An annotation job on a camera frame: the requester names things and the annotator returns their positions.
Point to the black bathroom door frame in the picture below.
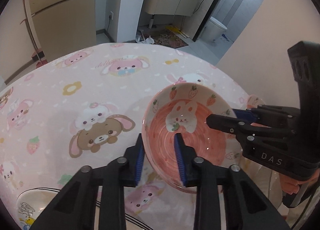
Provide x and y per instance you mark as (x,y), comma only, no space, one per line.
(205,19)

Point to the beige three-door refrigerator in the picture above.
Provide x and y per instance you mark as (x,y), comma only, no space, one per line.
(63,26)

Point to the pink strawberry rabbit bowl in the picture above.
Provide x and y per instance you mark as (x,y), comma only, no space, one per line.
(183,108)

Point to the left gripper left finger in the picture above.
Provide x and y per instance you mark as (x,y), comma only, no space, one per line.
(95,192)

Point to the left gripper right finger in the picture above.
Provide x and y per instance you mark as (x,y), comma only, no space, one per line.
(246,207)

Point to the patterned bathroom floor mat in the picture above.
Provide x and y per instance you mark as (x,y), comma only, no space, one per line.
(168,39)

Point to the pink cartoon animal tablecloth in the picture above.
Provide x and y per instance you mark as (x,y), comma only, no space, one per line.
(87,108)

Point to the red broom with dustpan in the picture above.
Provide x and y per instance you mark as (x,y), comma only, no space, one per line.
(38,52)

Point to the white toilet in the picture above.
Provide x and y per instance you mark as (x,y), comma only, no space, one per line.
(213,30)

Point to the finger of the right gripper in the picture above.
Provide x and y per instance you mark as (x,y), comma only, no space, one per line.
(230,125)
(246,115)

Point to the white wall power socket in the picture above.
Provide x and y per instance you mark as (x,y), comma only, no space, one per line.
(111,15)

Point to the white bowl black rim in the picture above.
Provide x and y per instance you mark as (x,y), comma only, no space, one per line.
(31,203)

